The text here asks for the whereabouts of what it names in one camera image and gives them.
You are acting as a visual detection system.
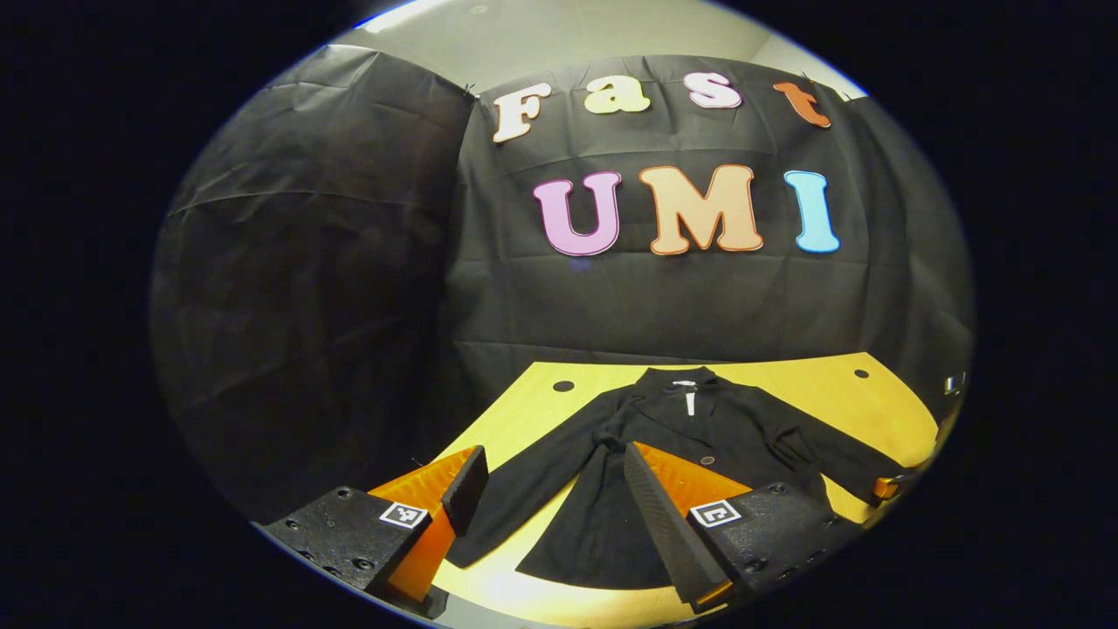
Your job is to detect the black backdrop cloth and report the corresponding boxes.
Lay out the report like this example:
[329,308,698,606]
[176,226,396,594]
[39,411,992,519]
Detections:
[148,44,976,527]

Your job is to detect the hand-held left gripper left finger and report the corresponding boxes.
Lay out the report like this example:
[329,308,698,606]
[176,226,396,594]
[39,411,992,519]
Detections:
[260,445,491,619]

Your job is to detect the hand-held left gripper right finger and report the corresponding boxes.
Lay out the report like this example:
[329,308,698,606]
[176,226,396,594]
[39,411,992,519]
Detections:
[621,440,867,615]

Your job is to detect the black jacket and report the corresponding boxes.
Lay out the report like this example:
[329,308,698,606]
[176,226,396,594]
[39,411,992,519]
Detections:
[444,366,911,592]

